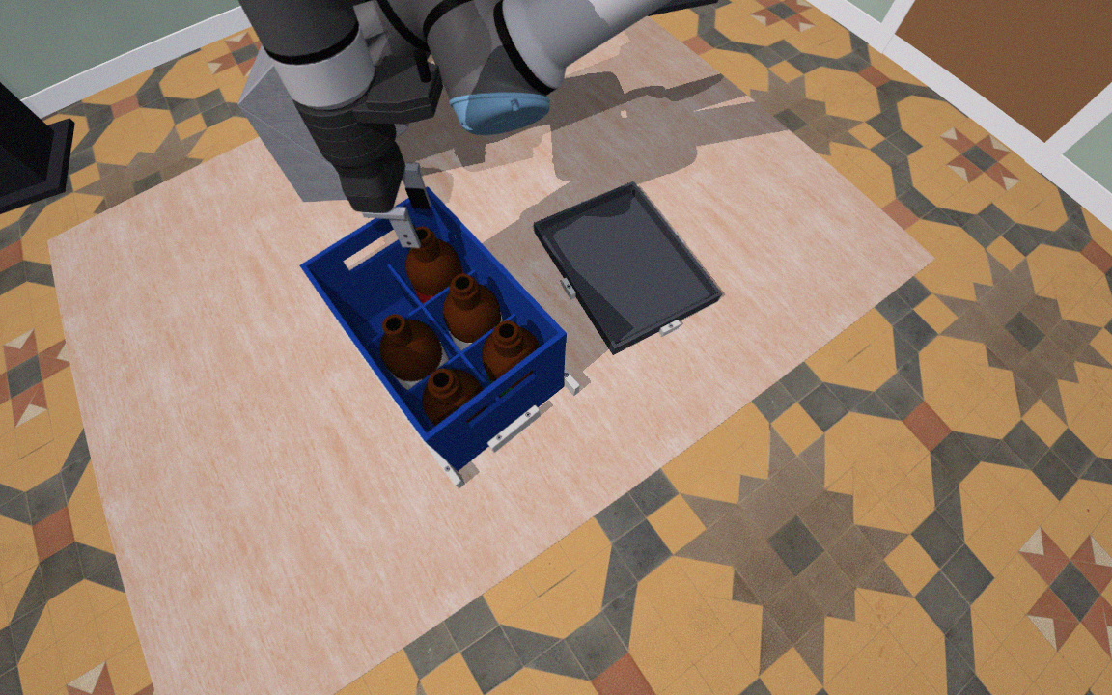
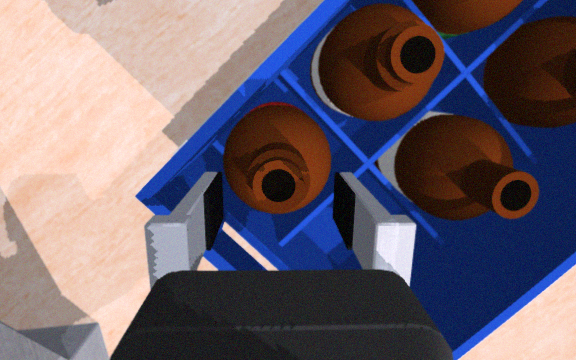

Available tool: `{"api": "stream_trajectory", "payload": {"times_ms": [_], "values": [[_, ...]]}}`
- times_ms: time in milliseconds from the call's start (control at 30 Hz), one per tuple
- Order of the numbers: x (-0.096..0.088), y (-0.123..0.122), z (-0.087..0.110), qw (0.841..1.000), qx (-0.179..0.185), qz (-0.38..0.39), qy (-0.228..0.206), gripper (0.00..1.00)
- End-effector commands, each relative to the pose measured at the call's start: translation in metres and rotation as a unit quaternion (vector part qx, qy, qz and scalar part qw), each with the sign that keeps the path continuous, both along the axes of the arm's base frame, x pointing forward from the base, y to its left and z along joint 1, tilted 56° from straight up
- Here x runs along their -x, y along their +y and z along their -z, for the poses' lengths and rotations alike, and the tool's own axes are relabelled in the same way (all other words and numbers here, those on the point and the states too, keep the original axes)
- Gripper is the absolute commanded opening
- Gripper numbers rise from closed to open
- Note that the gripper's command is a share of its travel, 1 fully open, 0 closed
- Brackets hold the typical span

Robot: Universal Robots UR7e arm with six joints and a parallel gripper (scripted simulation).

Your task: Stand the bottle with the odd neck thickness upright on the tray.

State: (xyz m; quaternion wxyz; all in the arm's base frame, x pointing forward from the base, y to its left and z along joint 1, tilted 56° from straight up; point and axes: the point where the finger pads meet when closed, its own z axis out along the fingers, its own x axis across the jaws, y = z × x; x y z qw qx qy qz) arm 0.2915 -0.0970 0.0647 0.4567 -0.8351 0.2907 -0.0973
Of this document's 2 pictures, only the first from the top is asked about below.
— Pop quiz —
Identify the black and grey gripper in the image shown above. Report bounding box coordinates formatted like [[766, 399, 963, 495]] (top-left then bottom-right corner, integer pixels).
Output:
[[268, 24, 443, 248]]

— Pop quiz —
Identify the brown glass bottle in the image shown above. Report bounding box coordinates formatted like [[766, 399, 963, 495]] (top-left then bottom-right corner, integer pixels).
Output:
[[441, 274, 503, 351], [421, 369, 483, 426], [405, 226, 463, 304], [379, 314, 449, 391], [481, 320, 540, 398]]

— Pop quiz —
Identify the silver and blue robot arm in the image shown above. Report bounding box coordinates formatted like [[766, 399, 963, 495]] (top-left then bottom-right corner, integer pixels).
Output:
[[238, 0, 672, 135]]

